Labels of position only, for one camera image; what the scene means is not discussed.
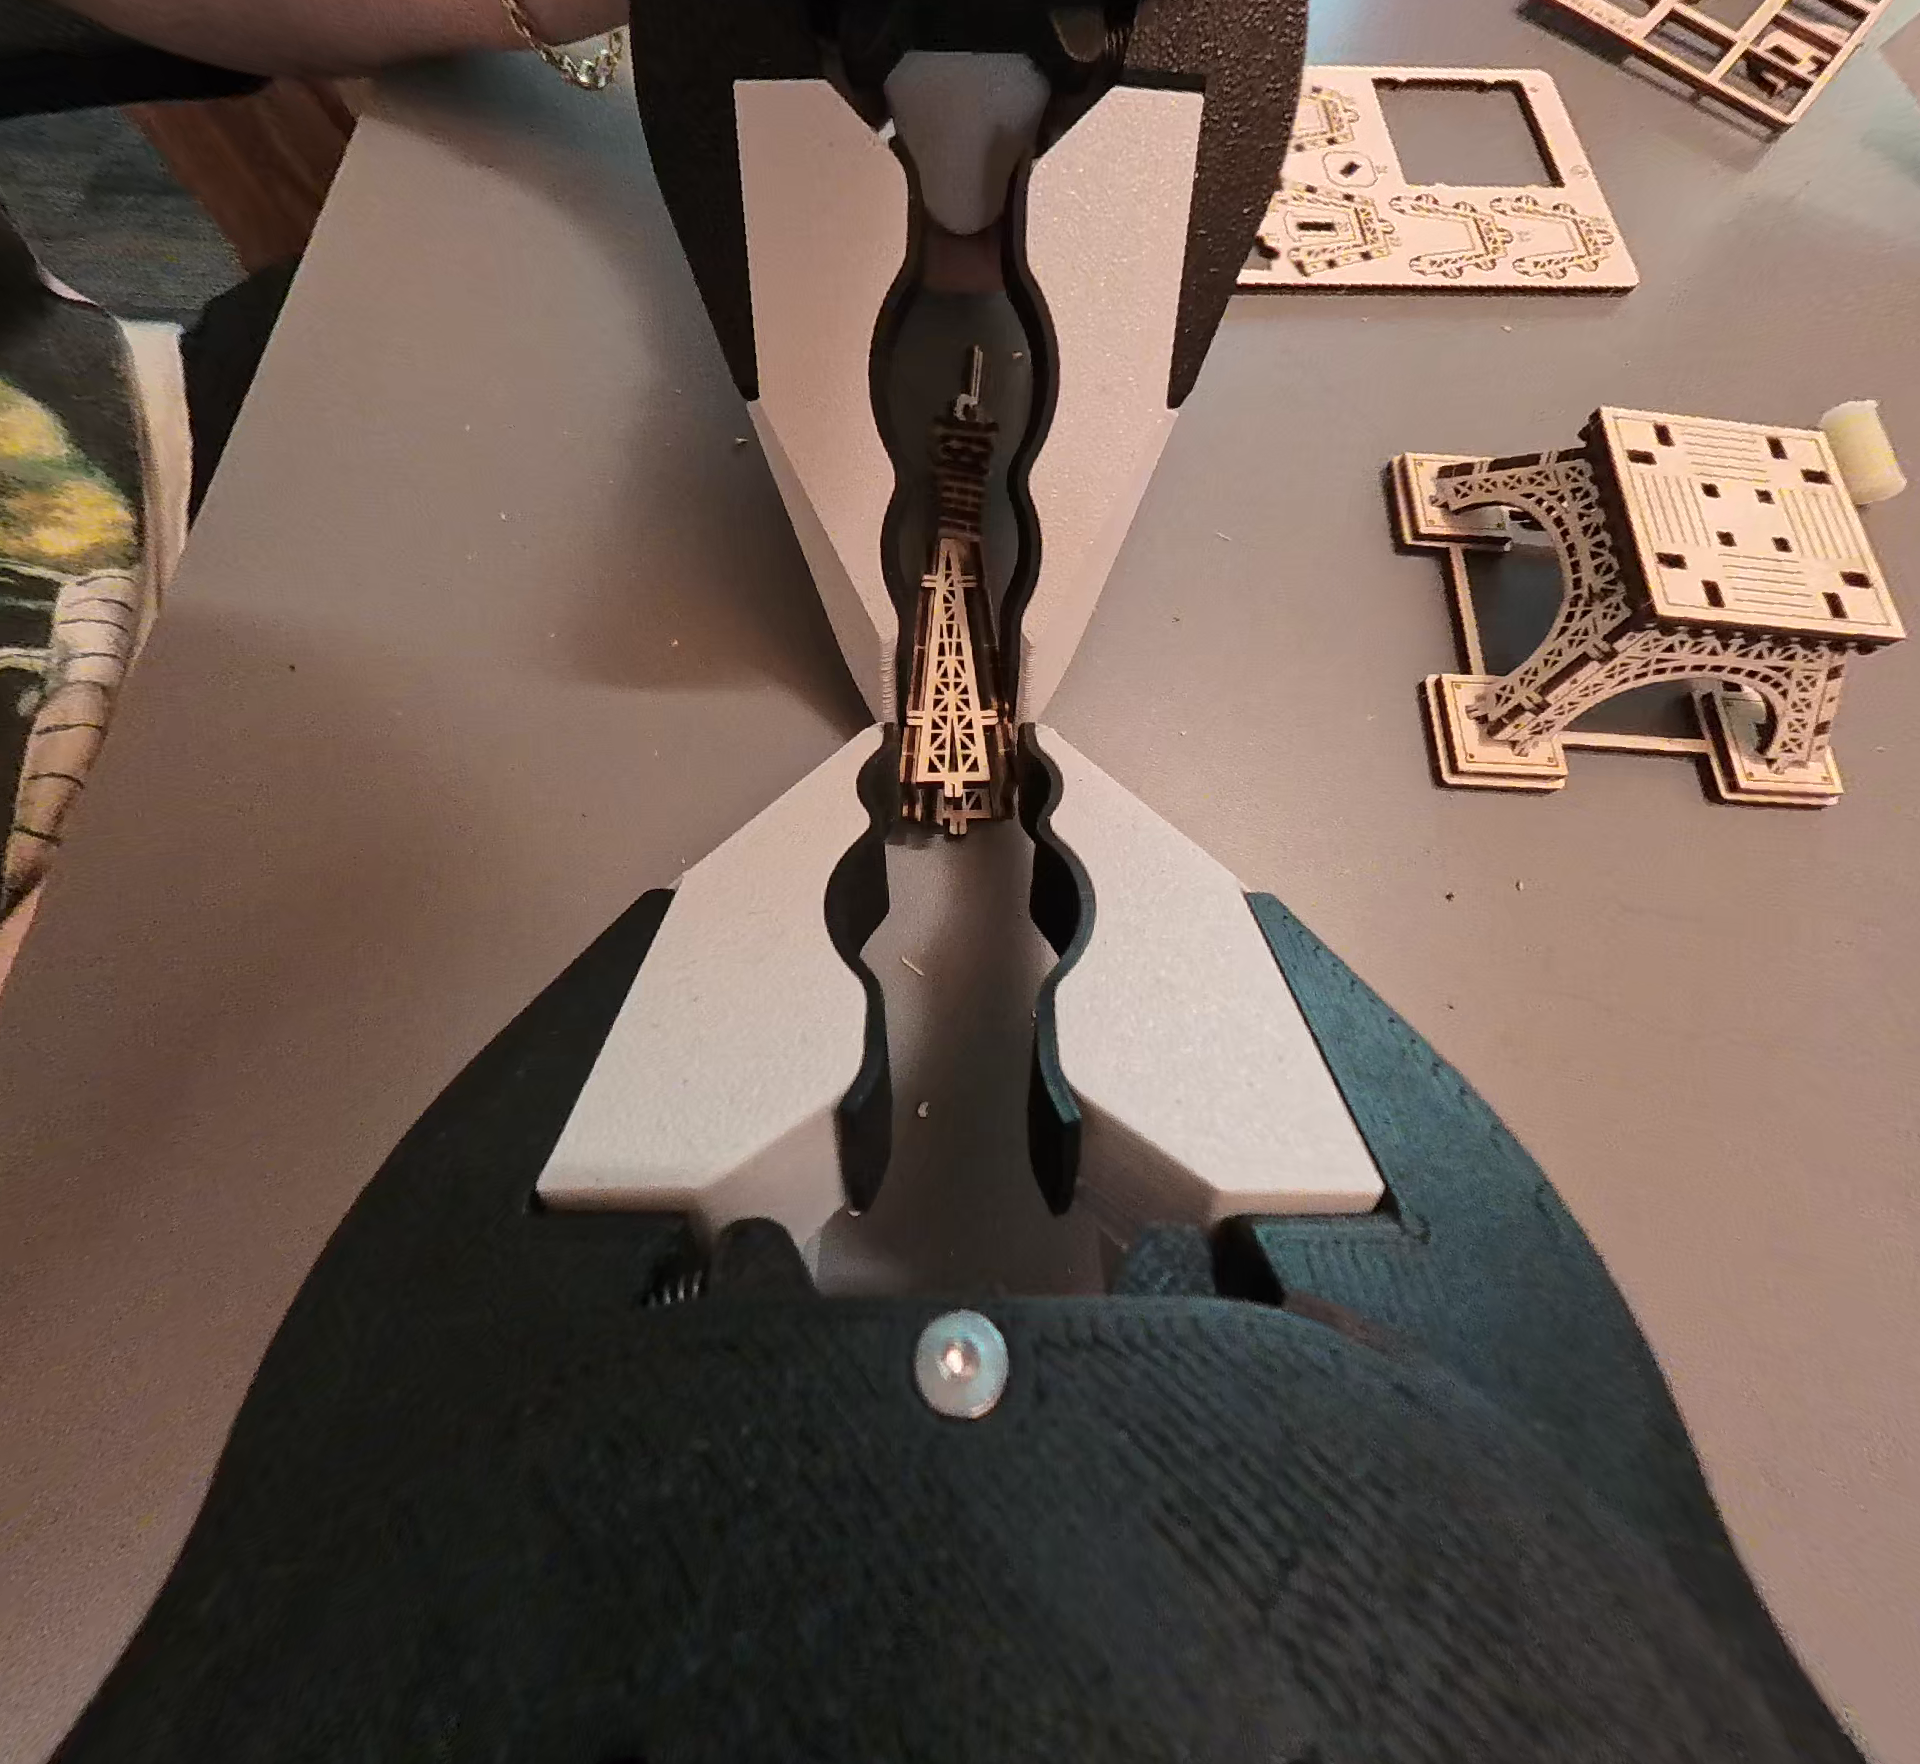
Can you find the wooden tower model base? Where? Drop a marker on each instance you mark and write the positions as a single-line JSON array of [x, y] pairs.
[[1726, 518]]

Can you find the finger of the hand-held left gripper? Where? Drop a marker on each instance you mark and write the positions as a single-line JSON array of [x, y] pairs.
[[1110, 294], [810, 294]]

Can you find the wooden sheet with square hole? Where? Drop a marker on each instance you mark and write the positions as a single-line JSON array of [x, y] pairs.
[[1590, 248]]

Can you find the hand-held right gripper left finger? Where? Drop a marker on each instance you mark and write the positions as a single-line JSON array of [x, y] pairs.
[[705, 1045]]

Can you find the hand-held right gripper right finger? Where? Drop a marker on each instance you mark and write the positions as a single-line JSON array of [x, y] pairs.
[[1216, 1045]]

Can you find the small white wax cylinder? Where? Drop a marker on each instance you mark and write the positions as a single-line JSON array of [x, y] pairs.
[[1868, 452]]

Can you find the wooden tower model spire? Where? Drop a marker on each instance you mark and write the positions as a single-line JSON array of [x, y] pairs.
[[953, 683]]

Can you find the grey desk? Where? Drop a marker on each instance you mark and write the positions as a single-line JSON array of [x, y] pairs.
[[451, 594]]

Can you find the person's clothing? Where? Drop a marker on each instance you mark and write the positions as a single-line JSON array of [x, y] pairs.
[[75, 518]]

